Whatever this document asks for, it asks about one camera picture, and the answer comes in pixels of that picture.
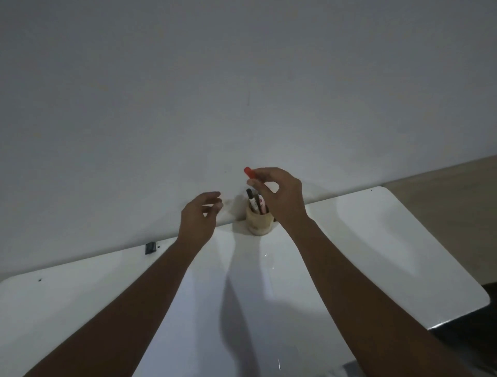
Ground person's right hand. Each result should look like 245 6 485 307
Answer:
247 167 310 230

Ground person's left hand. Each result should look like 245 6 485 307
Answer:
177 191 224 249

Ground person's left forearm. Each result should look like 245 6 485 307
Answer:
24 239 202 377

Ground person's right forearm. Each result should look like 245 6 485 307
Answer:
280 217 472 377

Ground beige wooden pen holder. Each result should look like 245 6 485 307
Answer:
246 205 274 236

